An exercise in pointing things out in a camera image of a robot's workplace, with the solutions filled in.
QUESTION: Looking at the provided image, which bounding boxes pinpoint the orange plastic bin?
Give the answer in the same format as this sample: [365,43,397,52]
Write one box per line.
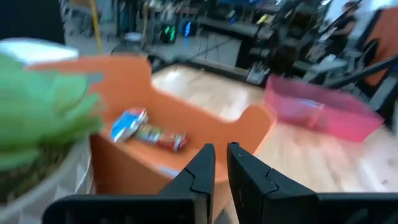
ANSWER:
[26,53,277,224]

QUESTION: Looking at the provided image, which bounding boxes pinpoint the blue white red granola bar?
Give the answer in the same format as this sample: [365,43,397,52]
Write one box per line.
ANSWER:
[109,106,149,144]

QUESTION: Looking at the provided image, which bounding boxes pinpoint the black low desk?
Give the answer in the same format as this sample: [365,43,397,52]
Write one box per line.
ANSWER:
[197,16,261,63]

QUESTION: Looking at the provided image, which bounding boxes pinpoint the black frame bar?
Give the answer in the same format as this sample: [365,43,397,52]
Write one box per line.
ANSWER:
[324,55,398,90]

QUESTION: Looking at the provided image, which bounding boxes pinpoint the person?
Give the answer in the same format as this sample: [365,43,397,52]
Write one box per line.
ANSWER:
[333,1,359,48]

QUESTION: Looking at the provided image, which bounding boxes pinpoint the red green granola bar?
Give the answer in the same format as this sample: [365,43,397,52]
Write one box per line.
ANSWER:
[134,123,189,154]

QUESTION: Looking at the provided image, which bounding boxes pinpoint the white triangle-patterned plant pot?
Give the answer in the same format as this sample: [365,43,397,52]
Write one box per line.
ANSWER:
[0,135,96,224]

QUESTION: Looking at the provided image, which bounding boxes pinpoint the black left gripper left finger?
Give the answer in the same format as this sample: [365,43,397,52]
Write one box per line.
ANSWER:
[42,143,216,224]

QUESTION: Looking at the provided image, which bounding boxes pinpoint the orange panel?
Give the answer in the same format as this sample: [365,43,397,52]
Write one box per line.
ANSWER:
[361,7,398,88]

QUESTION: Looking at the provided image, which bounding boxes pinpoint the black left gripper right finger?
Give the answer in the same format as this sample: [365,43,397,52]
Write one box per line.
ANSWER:
[226,141,398,224]

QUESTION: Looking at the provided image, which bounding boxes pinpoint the blue-lit computer case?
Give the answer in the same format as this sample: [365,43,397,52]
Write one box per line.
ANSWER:
[181,21,197,37]

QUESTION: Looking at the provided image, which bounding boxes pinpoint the green succulent plant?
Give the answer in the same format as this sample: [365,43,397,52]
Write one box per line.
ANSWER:
[0,54,105,170]

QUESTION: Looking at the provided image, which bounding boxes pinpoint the black table edge rail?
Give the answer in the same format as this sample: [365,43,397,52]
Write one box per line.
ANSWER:
[148,55,253,83]

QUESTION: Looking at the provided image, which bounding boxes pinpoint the thick yellow hanging cable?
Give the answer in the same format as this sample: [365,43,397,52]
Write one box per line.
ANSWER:
[89,0,103,54]

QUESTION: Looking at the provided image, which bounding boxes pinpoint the pink plastic bin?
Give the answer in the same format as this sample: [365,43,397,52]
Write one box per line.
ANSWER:
[264,74,385,143]

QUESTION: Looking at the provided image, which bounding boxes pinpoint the black partition screen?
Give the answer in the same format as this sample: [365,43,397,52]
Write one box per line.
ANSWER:
[0,0,65,44]

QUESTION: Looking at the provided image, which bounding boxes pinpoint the small grey device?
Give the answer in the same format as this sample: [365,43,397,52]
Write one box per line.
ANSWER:
[246,60,272,86]

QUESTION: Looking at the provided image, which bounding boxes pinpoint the green-lit computer case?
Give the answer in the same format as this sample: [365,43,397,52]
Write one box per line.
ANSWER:
[159,24,178,44]

